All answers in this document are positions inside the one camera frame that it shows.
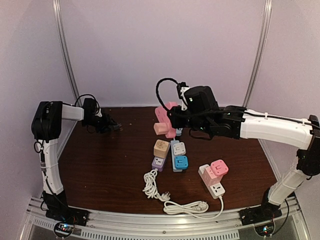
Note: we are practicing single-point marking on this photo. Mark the aluminium front rail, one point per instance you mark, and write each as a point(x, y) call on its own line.
point(104, 225)

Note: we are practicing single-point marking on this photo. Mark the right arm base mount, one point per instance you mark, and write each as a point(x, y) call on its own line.
point(258, 214)

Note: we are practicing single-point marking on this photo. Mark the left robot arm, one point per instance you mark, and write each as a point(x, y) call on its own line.
point(46, 128)

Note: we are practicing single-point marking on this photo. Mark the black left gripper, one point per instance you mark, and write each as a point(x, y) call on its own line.
point(107, 122)

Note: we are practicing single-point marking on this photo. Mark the pink small plug adapter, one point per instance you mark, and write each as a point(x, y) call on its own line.
point(161, 128)

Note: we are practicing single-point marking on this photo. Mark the right aluminium frame post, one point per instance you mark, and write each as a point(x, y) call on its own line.
point(263, 36)

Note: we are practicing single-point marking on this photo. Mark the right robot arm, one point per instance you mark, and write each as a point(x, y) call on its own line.
point(292, 145)

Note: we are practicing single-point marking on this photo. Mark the blue cube plug adapter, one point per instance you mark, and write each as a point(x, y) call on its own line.
point(181, 162)

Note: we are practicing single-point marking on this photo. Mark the purple power strip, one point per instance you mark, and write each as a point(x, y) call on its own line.
point(158, 163)

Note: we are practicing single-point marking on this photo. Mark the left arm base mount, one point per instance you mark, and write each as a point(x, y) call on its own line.
point(58, 209)

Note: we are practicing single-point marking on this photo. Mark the white power strip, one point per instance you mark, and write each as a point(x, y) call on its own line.
point(216, 190)

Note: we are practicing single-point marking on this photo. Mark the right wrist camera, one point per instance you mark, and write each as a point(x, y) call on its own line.
point(181, 88)

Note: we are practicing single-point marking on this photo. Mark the pink power strip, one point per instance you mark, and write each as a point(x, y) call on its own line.
point(162, 117)

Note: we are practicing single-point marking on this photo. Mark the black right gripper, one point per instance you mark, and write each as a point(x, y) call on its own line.
point(175, 121)

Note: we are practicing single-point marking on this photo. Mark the pink cube plug adapter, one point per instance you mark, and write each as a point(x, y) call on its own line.
point(219, 168)

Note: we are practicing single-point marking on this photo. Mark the left aluminium frame post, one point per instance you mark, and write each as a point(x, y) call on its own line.
point(64, 50)

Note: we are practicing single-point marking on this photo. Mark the beige patterned cube plug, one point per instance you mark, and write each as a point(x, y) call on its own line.
point(161, 148)

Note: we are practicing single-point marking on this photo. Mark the aluminium frame post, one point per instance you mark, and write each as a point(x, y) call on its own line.
point(64, 50)
point(263, 36)

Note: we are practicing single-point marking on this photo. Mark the light blue power strip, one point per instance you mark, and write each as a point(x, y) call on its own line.
point(173, 156)

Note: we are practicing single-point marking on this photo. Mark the light pink cube plug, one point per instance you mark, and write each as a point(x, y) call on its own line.
point(210, 178)

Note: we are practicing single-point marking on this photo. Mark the white cube plug adapter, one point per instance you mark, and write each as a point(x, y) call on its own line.
point(179, 149)

